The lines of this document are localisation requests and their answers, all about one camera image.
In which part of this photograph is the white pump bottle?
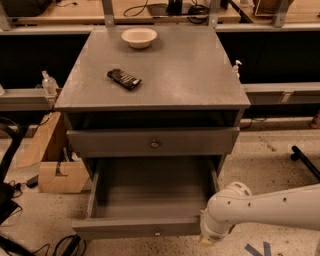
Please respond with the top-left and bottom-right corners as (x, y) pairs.
(232, 60), (242, 78)

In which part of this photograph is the white bowl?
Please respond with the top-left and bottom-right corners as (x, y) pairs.
(121, 28), (157, 49)

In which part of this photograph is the brown cardboard box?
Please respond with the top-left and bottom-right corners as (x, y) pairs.
(18, 112), (89, 194)

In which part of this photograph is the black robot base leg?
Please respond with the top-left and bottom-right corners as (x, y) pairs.
(290, 146), (320, 181)

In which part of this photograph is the grey drawer cabinet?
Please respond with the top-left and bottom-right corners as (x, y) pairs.
(54, 25), (251, 174)

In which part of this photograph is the clear sanitizer bottle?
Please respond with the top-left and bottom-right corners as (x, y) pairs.
(42, 71), (59, 96)

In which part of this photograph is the grey drawer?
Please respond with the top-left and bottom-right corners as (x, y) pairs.
(67, 127), (239, 158)
(72, 156), (216, 240)

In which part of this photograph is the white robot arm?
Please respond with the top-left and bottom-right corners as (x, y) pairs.
(200, 182), (320, 246)

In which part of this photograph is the grey top drawer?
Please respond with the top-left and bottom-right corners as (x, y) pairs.
(67, 127), (239, 158)

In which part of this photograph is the black power strip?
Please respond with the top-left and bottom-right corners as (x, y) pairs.
(62, 235), (81, 256)

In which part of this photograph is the black snack bar packet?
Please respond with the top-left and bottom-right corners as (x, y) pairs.
(107, 69), (142, 91)

